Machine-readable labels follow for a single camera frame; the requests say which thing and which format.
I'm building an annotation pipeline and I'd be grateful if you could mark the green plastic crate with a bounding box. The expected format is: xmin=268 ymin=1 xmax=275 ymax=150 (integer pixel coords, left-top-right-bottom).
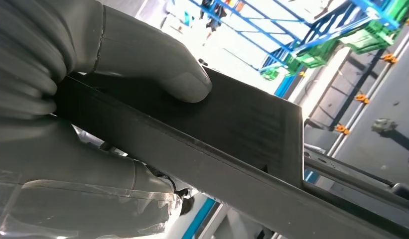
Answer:
xmin=260 ymin=66 xmax=281 ymax=82
xmin=295 ymin=39 xmax=340 ymax=69
xmin=386 ymin=0 xmax=409 ymax=21
xmin=339 ymin=19 xmax=401 ymax=55

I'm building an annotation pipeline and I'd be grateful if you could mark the small grey metal piece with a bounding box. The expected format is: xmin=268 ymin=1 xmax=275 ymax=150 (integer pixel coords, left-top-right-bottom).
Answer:
xmin=372 ymin=118 xmax=399 ymax=133

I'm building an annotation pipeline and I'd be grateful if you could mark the blue steel frame rack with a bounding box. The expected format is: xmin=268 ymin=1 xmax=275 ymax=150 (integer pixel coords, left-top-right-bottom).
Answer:
xmin=187 ymin=0 xmax=405 ymax=100

